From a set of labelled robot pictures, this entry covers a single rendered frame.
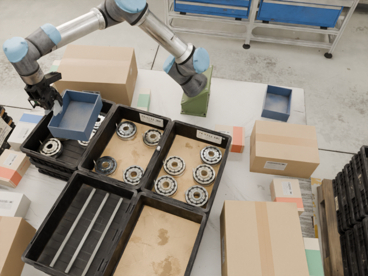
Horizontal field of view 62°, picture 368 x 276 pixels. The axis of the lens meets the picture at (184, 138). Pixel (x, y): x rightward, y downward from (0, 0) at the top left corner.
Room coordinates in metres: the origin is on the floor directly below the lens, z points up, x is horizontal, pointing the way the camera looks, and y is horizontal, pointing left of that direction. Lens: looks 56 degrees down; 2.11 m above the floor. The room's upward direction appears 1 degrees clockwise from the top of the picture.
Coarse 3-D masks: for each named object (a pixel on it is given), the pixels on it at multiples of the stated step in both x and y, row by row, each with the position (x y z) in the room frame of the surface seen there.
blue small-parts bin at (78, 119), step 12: (72, 96) 0.91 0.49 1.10; (84, 96) 0.90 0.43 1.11; (96, 96) 0.89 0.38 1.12; (72, 108) 0.86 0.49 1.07; (84, 108) 0.86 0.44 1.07; (96, 108) 0.83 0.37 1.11; (60, 120) 0.79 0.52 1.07; (72, 120) 0.80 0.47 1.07; (84, 120) 0.80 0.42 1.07; (60, 132) 0.71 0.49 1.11; (72, 132) 0.70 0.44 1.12; (84, 132) 0.70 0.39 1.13
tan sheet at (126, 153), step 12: (144, 132) 0.91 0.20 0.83; (108, 144) 0.83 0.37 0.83; (120, 144) 0.83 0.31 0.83; (132, 144) 0.84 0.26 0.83; (120, 156) 0.77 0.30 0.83; (132, 156) 0.77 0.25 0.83; (144, 156) 0.77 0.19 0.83; (120, 168) 0.70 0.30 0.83; (144, 168) 0.70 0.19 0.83; (120, 180) 0.64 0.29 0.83
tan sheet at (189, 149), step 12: (180, 144) 0.84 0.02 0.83; (192, 144) 0.84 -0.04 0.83; (204, 144) 0.84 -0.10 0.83; (168, 156) 0.77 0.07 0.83; (180, 156) 0.77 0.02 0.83; (192, 156) 0.77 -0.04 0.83; (192, 168) 0.70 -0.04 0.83; (216, 168) 0.71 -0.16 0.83; (180, 180) 0.64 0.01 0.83; (192, 180) 0.64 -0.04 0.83; (180, 192) 0.58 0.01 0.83
